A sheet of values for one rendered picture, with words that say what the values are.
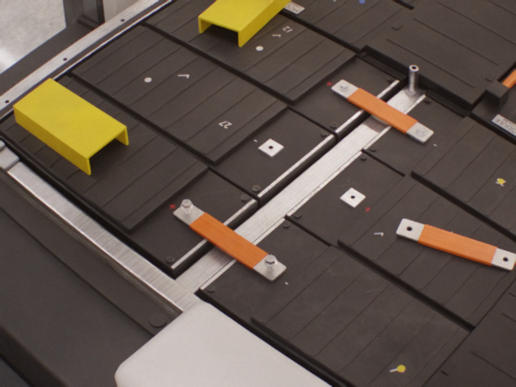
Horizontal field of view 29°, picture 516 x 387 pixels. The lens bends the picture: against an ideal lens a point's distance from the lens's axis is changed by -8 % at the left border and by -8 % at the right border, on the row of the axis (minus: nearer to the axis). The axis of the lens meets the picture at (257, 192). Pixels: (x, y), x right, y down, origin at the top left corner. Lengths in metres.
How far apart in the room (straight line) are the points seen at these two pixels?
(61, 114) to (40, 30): 1.94
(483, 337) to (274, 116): 0.43
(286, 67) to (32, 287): 0.53
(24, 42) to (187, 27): 1.77
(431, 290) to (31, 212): 0.45
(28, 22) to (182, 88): 1.97
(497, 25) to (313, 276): 0.55
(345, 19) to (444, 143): 0.28
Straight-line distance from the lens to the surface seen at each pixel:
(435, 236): 1.21
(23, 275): 1.08
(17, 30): 3.30
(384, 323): 1.13
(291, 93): 1.38
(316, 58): 1.44
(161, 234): 1.23
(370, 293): 1.16
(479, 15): 1.54
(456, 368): 1.10
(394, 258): 1.19
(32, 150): 1.35
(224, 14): 1.47
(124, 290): 1.04
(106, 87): 1.42
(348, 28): 1.49
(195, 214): 1.24
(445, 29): 1.50
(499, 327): 1.13
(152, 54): 1.46
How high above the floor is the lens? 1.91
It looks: 46 degrees down
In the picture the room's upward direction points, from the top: 2 degrees counter-clockwise
